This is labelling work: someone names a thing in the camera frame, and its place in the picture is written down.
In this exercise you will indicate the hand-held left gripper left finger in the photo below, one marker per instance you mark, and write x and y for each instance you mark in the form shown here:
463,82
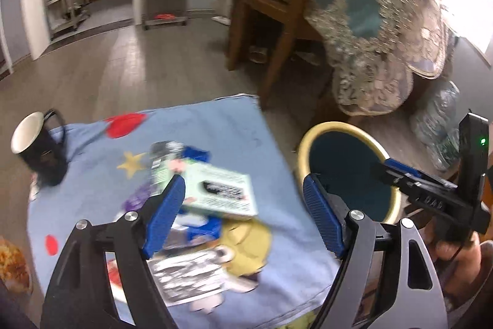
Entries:
165,215

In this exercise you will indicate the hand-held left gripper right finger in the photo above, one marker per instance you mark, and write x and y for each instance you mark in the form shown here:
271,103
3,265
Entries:
321,221

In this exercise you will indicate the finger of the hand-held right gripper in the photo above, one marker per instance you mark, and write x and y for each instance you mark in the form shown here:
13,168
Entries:
402,171

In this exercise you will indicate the green medicine box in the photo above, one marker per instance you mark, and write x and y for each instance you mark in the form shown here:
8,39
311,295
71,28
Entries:
219,194

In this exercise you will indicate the silver blister pack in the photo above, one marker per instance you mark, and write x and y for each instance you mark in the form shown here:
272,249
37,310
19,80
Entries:
188,271

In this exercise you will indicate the person's right hand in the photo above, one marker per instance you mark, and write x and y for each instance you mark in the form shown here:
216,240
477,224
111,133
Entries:
448,255

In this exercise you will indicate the purple wrapper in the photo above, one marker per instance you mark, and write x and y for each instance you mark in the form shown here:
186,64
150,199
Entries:
134,201

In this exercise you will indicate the blue packet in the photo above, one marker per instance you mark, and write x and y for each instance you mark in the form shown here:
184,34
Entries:
202,232

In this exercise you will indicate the green foil sachet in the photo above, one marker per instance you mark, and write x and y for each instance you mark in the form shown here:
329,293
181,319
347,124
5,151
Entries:
165,163

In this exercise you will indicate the clear bag of bottles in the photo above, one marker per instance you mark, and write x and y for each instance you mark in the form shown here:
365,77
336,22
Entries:
439,113

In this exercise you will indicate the green plush cloth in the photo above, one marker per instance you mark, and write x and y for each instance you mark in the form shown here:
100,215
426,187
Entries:
302,320

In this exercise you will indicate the blue cartoon blanket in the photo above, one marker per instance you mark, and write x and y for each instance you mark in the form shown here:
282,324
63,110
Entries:
231,128

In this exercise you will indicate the black mug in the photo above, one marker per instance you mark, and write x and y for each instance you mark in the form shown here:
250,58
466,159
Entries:
42,159

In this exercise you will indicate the teal lace tablecloth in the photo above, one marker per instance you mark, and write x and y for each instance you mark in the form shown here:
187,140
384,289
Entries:
385,24

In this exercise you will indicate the orange snack bag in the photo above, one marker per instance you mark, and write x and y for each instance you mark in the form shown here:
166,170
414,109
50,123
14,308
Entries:
13,267

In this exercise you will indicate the slipper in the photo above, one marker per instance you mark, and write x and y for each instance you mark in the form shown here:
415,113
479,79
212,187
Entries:
258,54

